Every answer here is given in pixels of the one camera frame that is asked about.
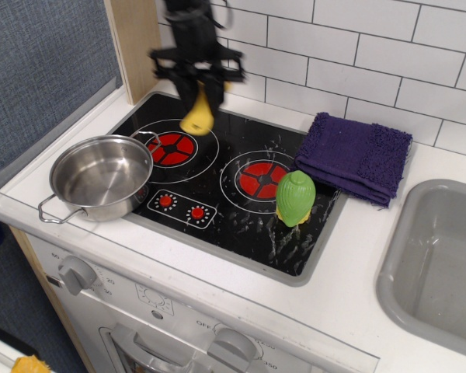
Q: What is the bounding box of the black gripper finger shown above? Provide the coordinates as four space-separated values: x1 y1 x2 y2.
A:
174 76 199 111
204 78 224 112

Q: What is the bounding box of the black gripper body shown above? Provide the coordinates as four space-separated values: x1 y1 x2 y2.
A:
149 11 245 82

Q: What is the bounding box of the yellow dish brush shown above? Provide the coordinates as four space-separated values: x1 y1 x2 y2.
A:
179 81 231 136

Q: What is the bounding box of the stainless steel pot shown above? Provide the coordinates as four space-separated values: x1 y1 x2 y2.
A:
38 131 162 224

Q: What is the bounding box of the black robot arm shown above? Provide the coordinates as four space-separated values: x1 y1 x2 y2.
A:
149 1 245 115

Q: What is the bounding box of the black toy stovetop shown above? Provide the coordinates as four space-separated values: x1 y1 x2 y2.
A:
114 93 345 286

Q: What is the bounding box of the green plastic toy vegetable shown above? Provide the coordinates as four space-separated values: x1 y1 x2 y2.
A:
276 170 316 228

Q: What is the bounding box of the purple folded towel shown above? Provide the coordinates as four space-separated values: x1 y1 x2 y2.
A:
294 112 412 207

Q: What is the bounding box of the grey timer knob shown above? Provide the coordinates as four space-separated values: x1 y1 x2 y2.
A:
58 256 97 295

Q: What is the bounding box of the grey oven knob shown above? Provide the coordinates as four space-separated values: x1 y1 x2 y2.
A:
207 328 257 372

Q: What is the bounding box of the grey sink basin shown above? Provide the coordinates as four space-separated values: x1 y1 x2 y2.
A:
377 180 466 356

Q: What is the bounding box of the yellow cloth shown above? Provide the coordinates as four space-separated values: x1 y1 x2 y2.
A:
11 355 51 373

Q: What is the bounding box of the black cable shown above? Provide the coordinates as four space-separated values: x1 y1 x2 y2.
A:
213 0 236 30

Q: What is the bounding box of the silver oven door handle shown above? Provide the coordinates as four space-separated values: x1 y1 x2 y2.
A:
110 323 215 372

